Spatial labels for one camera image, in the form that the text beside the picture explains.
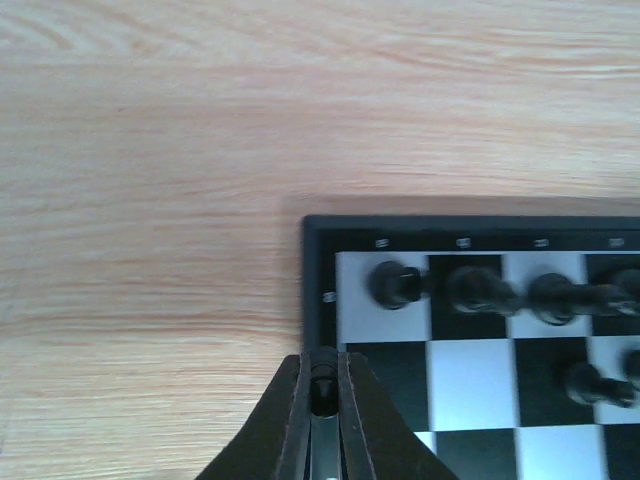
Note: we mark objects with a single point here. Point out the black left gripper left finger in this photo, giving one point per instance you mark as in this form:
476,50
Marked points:
273,442

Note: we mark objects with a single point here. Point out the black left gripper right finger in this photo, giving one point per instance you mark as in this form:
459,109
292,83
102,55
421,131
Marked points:
376,443

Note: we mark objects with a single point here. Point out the black pawn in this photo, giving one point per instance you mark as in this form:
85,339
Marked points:
324,388
585,385

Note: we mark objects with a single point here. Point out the black pawn on board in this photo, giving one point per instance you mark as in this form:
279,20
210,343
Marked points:
585,385

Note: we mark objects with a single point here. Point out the black rook corner a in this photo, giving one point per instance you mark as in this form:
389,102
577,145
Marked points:
394,285

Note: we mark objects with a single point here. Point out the black white chessboard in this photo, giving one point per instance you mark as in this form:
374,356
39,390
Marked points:
485,392

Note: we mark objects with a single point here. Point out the black knight piece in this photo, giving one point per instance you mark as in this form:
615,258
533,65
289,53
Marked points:
477,289

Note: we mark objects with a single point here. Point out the black bishop piece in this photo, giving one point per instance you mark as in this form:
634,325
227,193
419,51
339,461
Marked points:
557,301

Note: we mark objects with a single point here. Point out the black queen piece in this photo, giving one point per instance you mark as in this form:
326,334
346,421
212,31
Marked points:
628,280

